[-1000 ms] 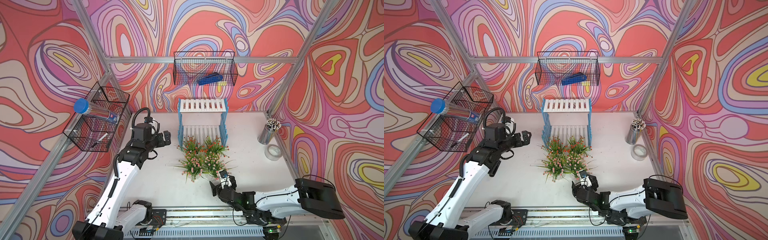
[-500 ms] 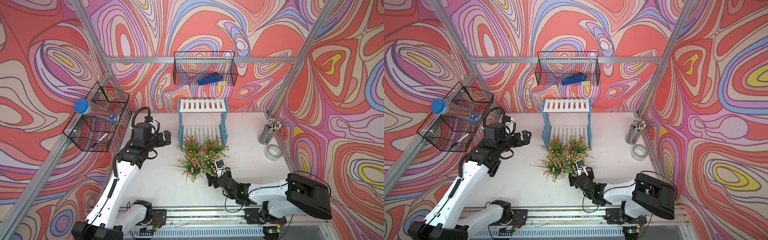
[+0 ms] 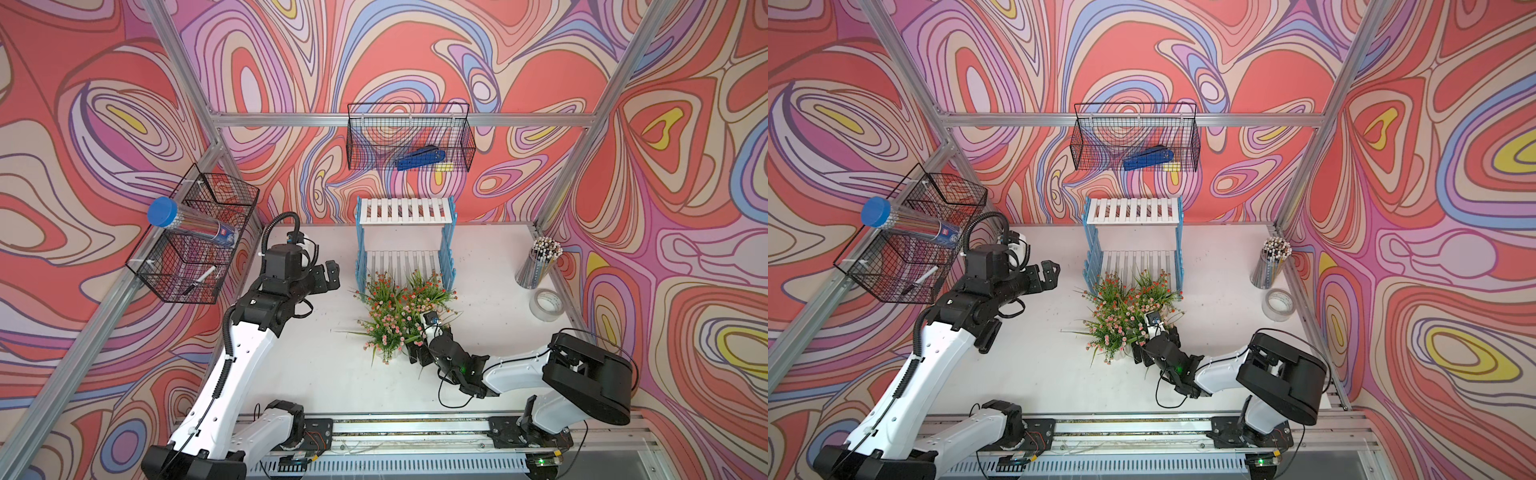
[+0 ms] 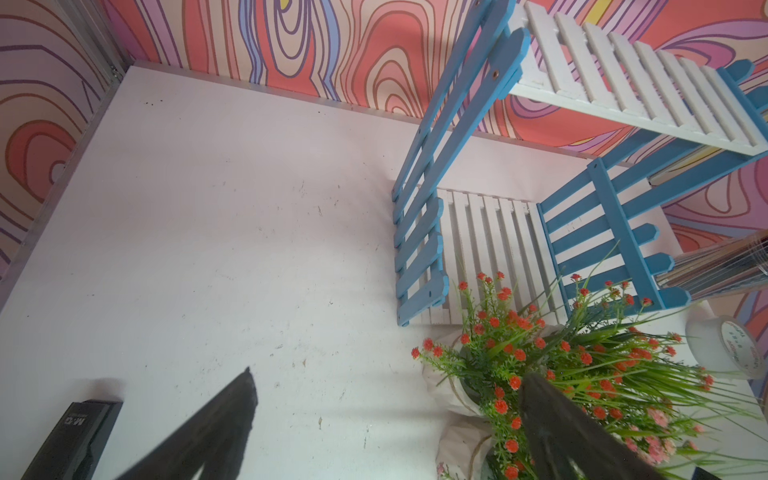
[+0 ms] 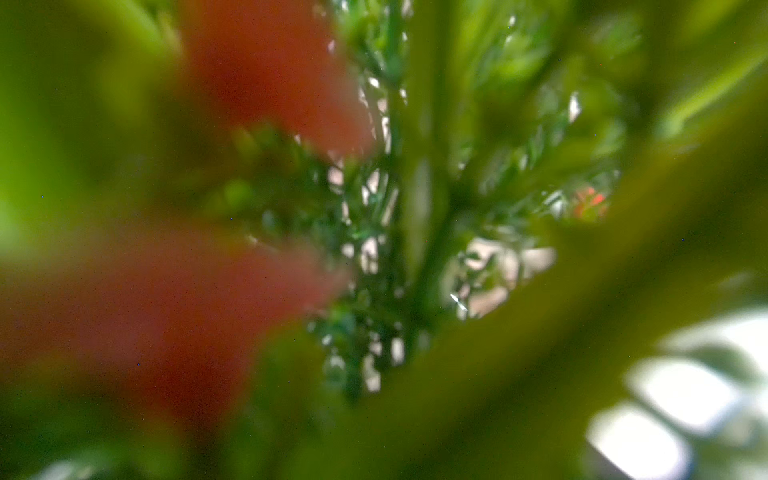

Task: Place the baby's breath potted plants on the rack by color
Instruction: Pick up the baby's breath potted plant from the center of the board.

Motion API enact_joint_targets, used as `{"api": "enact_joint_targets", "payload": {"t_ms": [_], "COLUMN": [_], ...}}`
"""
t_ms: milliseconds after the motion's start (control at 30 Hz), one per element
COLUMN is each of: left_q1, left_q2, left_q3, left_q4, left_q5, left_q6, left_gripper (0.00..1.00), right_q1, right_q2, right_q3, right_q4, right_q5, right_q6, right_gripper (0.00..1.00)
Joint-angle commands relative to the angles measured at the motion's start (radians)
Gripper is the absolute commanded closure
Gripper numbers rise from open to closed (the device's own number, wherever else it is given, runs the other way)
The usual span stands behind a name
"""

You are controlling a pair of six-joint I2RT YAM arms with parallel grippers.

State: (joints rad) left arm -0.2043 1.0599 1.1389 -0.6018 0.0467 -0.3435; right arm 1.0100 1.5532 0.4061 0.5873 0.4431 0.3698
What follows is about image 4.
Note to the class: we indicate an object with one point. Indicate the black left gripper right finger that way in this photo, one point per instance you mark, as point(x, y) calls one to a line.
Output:
point(566, 444)

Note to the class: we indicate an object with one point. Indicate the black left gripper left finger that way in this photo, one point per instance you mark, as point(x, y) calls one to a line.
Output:
point(209, 445)

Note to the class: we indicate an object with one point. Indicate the pink flower potted plant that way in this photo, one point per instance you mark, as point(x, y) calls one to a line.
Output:
point(496, 447)

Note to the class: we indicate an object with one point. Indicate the red flower potted plant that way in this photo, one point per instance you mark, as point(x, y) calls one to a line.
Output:
point(598, 358)

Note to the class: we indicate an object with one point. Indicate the blue and white wooden rack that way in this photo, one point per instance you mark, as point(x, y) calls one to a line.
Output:
point(462, 204)

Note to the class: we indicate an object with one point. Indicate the black device on table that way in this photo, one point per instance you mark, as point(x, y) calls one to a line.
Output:
point(74, 447)

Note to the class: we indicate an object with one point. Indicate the clear tape roll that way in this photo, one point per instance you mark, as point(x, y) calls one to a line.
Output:
point(725, 348)

